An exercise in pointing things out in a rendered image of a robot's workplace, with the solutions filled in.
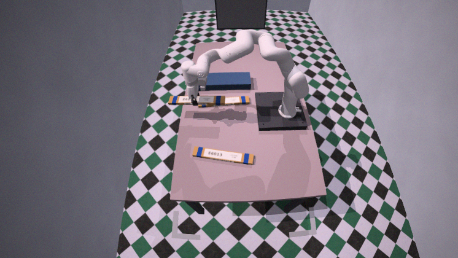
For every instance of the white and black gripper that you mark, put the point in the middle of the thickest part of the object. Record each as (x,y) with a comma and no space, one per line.
(193,93)

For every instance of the orange flat pack with blue bands and white label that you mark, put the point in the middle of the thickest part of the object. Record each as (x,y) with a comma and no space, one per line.
(202,100)

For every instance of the orange box with blue bands and white label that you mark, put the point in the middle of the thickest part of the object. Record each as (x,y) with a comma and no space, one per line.
(223,155)

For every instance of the blue rectangular block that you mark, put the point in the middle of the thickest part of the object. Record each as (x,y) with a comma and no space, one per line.
(228,81)

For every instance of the tan rectangular pack with blue bands and white label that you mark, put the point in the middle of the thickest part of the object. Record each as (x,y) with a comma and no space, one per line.
(231,101)

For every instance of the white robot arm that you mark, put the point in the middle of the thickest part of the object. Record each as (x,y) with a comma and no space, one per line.
(244,45)

